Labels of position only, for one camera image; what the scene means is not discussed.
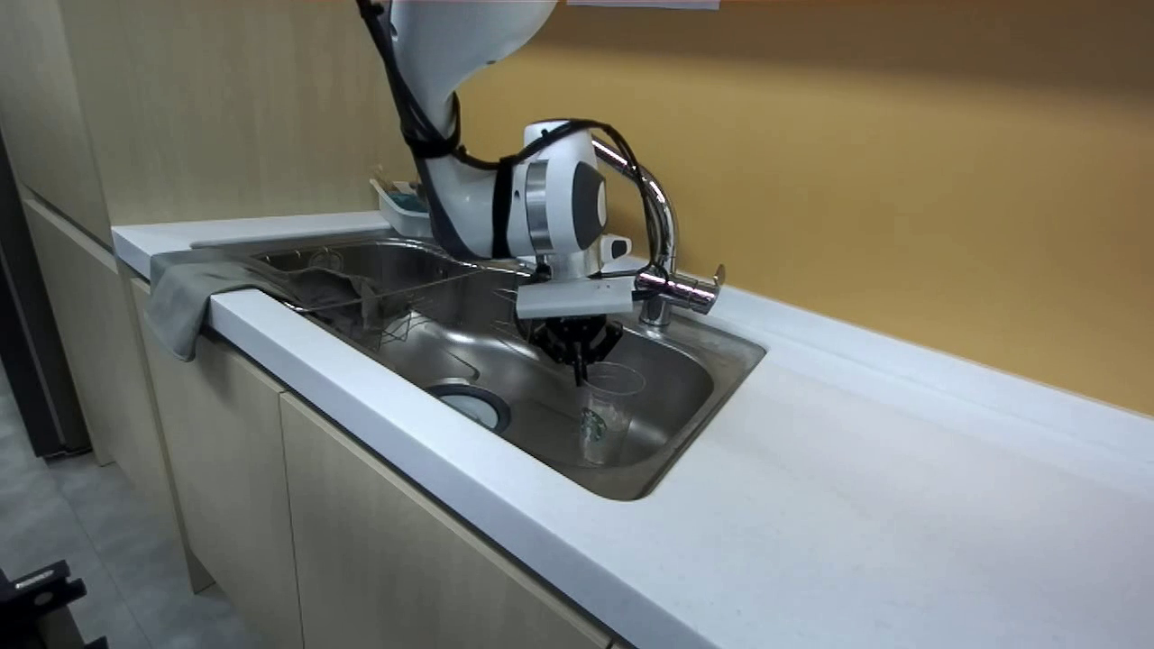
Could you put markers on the round sink drain strainer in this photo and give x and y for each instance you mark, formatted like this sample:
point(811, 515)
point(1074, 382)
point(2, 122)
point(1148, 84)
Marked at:
point(471, 406)

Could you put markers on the chrome faucet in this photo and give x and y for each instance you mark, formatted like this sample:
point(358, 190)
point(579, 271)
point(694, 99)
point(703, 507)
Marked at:
point(673, 286)

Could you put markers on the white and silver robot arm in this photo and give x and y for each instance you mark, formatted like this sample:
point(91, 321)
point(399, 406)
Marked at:
point(479, 72)

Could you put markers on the wide beige cabinet door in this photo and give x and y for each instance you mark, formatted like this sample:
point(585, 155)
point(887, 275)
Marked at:
point(407, 565)

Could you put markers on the black stand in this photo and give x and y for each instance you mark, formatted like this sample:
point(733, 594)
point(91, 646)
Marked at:
point(36, 607)

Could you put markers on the white sponge holder tray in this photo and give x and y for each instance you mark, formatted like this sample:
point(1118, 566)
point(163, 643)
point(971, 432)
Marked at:
point(399, 207)

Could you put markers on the narrow beige cabinet door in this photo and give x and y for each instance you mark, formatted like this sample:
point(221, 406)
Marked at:
point(216, 482)

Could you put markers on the gray cloth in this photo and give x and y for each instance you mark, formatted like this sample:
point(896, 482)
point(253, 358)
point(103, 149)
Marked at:
point(181, 301)

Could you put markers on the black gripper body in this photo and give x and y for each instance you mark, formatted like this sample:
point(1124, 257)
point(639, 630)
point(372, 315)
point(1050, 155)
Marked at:
point(562, 329)

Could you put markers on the stainless steel sink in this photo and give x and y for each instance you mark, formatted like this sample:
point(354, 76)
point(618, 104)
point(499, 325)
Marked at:
point(479, 363)

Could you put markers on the dark tall appliance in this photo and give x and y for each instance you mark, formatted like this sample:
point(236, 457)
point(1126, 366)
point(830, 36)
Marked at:
point(31, 335)

